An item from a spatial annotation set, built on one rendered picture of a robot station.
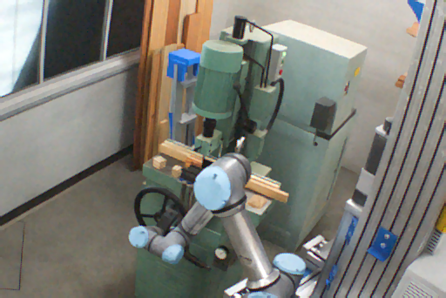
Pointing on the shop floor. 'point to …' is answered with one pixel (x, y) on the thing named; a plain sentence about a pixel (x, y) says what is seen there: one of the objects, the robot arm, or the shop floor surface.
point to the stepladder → (190, 64)
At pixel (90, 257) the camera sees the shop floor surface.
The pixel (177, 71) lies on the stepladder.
